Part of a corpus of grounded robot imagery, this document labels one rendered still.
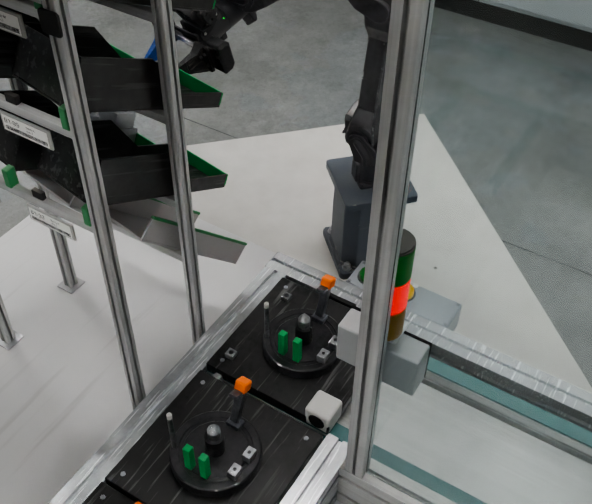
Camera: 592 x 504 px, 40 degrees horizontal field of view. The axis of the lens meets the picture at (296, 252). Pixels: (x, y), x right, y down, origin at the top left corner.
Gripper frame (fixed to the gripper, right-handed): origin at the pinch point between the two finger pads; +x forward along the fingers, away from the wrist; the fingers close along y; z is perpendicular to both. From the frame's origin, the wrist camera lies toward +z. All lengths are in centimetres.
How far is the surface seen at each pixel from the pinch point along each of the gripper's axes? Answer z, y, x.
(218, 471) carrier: -22, 50, 46
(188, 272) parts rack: -17.9, 22.8, 24.8
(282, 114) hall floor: -159, -105, -101
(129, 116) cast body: -2.4, 1.8, 12.8
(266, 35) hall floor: -168, -157, -144
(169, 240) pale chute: -10.6, 20.9, 24.5
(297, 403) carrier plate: -28, 49, 29
